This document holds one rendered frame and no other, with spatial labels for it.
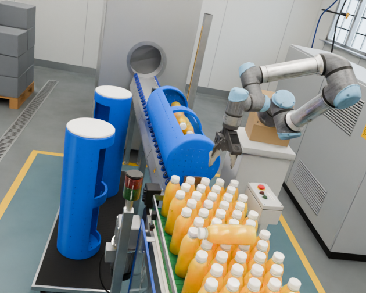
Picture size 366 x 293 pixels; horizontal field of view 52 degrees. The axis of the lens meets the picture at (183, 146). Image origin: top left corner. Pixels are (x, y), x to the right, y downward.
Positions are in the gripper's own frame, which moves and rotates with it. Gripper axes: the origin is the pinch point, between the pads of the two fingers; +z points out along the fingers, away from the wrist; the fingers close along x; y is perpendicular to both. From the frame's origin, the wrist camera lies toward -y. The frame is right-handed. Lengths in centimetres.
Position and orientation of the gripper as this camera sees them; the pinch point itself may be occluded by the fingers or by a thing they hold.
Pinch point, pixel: (221, 167)
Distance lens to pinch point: 167.5
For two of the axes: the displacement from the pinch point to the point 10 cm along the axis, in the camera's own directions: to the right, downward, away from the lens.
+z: -1.9, 8.9, 4.1
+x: -9.6, -0.9, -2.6
